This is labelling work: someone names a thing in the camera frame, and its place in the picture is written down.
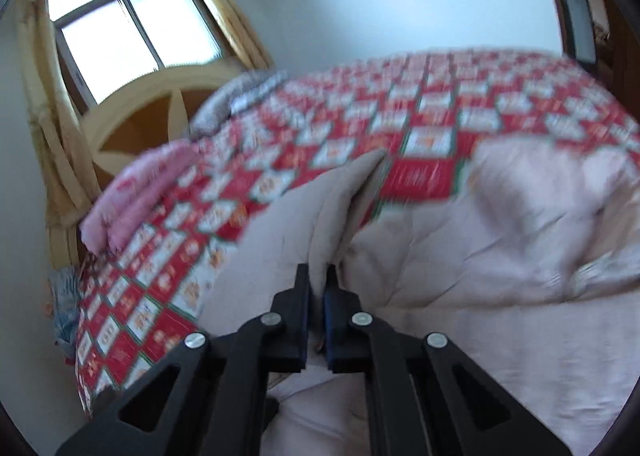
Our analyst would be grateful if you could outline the beige puffer down coat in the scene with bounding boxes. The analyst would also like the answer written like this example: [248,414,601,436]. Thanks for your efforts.
[198,135,639,455]

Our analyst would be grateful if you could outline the pink folded blanket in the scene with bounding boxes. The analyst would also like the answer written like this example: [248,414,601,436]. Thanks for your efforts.
[80,139,200,255]

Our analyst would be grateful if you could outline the red checkered patterned bedspread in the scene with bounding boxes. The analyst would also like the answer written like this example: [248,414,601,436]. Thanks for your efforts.
[75,49,639,410]

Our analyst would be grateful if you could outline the grey patterned pillow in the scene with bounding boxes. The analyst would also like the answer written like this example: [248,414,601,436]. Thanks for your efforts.
[184,70,290,141]

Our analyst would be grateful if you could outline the yellow left curtain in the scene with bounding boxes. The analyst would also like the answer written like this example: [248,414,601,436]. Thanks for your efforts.
[16,0,101,232]

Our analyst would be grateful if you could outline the yellow curtain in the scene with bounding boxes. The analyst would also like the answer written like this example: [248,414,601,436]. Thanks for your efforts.
[204,0,273,70]
[16,0,101,232]

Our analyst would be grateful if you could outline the cream wooden headboard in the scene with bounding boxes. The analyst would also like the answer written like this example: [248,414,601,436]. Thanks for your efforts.
[81,58,244,189]

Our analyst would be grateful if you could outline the yellow right curtain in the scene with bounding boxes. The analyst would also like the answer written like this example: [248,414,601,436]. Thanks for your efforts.
[204,0,273,70]

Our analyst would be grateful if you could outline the window with grey frame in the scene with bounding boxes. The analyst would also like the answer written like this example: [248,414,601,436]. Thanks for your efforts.
[47,0,231,109]

